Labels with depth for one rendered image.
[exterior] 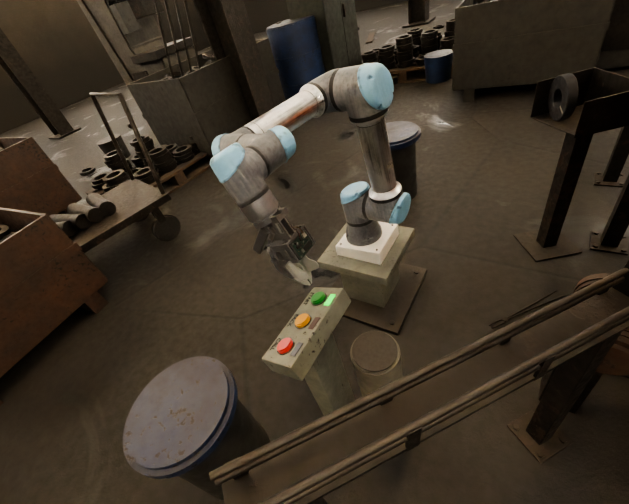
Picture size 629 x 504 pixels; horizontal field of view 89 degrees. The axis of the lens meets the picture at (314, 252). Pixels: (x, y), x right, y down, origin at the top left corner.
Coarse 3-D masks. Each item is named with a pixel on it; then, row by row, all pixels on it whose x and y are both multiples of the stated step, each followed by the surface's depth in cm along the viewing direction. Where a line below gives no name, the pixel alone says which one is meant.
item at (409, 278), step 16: (400, 272) 161; (416, 272) 157; (352, 288) 150; (368, 288) 143; (384, 288) 141; (400, 288) 153; (416, 288) 151; (352, 304) 153; (368, 304) 151; (384, 304) 146; (400, 304) 146; (368, 320) 144; (384, 320) 142; (400, 320) 140
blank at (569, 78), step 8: (560, 80) 115; (568, 80) 112; (576, 80) 111; (552, 88) 121; (560, 88) 116; (568, 88) 111; (576, 88) 111; (552, 96) 122; (560, 96) 121; (568, 96) 112; (576, 96) 111; (552, 104) 122; (560, 104) 117; (568, 104) 113; (576, 104) 113; (552, 112) 123; (560, 112) 117; (568, 112) 115
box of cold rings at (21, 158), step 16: (0, 144) 316; (16, 144) 266; (32, 144) 275; (0, 160) 260; (16, 160) 268; (32, 160) 277; (48, 160) 286; (0, 176) 261; (16, 176) 270; (32, 176) 278; (48, 176) 288; (0, 192) 262; (16, 192) 271; (32, 192) 280; (48, 192) 290; (64, 192) 300; (16, 208) 273; (32, 208) 282; (48, 208) 292; (64, 208) 302
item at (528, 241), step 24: (576, 72) 120; (600, 72) 118; (600, 96) 120; (624, 96) 102; (552, 120) 123; (576, 120) 118; (600, 120) 106; (624, 120) 107; (576, 144) 120; (576, 168) 126; (552, 192) 138; (552, 216) 141; (528, 240) 158; (552, 240) 150
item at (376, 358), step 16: (368, 336) 81; (384, 336) 80; (352, 352) 78; (368, 352) 77; (384, 352) 76; (368, 368) 74; (384, 368) 74; (400, 368) 78; (368, 384) 78; (384, 384) 77
